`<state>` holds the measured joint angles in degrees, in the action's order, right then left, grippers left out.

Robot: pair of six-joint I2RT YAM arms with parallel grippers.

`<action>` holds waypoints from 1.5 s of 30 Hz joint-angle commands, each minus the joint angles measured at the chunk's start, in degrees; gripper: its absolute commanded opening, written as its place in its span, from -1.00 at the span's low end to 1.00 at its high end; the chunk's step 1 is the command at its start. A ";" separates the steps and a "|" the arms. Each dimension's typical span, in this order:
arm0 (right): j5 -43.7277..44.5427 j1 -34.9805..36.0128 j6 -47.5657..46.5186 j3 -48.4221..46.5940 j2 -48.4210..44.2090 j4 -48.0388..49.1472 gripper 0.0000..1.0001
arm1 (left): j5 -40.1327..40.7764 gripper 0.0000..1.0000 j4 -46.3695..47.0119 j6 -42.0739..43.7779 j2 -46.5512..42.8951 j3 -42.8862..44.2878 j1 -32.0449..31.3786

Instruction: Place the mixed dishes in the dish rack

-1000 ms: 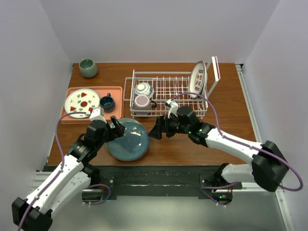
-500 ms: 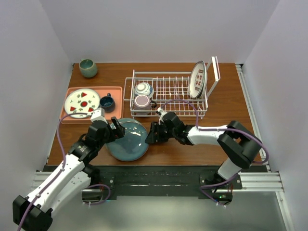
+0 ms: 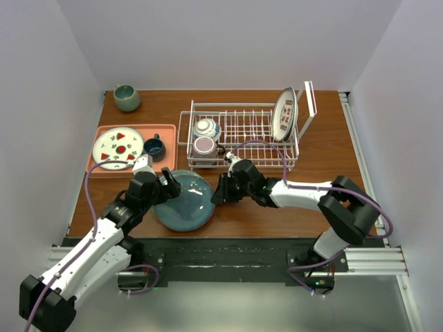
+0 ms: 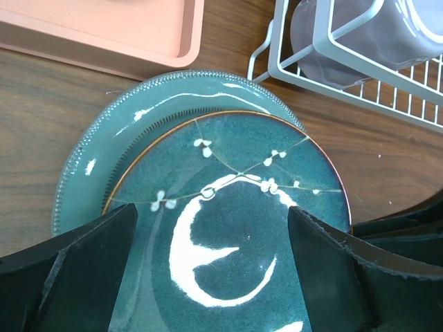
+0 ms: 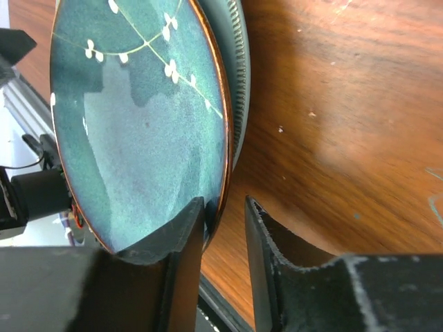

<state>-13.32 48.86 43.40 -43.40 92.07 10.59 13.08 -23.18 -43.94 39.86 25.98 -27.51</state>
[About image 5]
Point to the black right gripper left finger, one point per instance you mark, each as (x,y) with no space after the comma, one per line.
(153,285)

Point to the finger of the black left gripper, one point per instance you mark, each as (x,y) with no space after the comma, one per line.
(15,45)

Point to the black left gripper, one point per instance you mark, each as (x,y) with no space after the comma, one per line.
(31,196)

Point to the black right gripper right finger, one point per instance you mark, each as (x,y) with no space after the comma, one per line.
(299,287)

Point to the teal glazed floral plate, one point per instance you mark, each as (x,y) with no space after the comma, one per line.
(142,114)

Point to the grey-green beaded rim plate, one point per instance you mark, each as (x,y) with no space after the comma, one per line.
(228,23)

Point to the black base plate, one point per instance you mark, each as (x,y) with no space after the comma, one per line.
(214,313)

